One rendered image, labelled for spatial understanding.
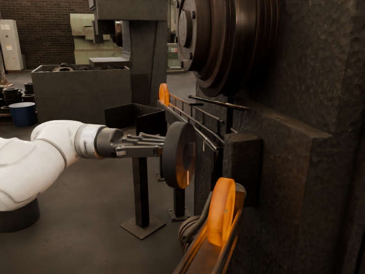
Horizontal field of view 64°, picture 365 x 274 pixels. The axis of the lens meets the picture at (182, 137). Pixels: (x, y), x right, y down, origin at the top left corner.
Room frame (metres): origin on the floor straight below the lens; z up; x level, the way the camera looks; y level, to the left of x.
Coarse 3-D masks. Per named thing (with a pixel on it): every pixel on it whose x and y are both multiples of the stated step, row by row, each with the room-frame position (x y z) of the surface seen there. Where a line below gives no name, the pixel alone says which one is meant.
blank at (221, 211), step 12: (228, 180) 0.59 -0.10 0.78; (216, 192) 0.55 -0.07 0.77; (228, 192) 0.55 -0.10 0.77; (216, 204) 0.53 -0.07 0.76; (228, 204) 0.56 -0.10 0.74; (216, 216) 0.52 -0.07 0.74; (228, 216) 0.60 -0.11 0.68; (216, 228) 0.51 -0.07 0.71; (228, 228) 0.58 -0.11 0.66; (216, 240) 0.52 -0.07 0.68
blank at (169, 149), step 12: (168, 132) 0.60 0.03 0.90; (180, 132) 0.59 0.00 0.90; (192, 132) 0.66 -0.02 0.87; (168, 144) 0.57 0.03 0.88; (180, 144) 0.58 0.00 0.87; (168, 156) 0.56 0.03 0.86; (180, 156) 0.58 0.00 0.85; (168, 168) 0.56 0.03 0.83; (180, 168) 0.58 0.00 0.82; (192, 168) 0.65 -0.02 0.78; (168, 180) 0.57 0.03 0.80; (180, 180) 0.57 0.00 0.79
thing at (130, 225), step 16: (112, 112) 1.57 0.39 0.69; (128, 112) 1.65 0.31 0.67; (144, 112) 1.62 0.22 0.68; (160, 112) 1.49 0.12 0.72; (128, 128) 1.60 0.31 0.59; (144, 128) 1.40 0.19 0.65; (160, 128) 1.48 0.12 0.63; (144, 160) 1.50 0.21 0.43; (144, 176) 1.49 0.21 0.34; (144, 192) 1.49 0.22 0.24; (144, 208) 1.48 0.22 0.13; (128, 224) 1.51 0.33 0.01; (144, 224) 1.48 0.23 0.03; (160, 224) 1.51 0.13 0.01
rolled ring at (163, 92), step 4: (160, 84) 2.17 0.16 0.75; (164, 84) 2.11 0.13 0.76; (160, 88) 2.17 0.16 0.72; (164, 88) 2.08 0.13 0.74; (160, 92) 2.19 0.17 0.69; (164, 92) 2.06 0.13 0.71; (168, 92) 2.06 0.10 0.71; (160, 96) 2.19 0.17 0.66; (164, 96) 2.06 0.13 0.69; (168, 96) 2.05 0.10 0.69; (160, 100) 2.18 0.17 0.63; (164, 100) 2.06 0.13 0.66; (168, 100) 2.05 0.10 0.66; (168, 104) 2.07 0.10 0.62
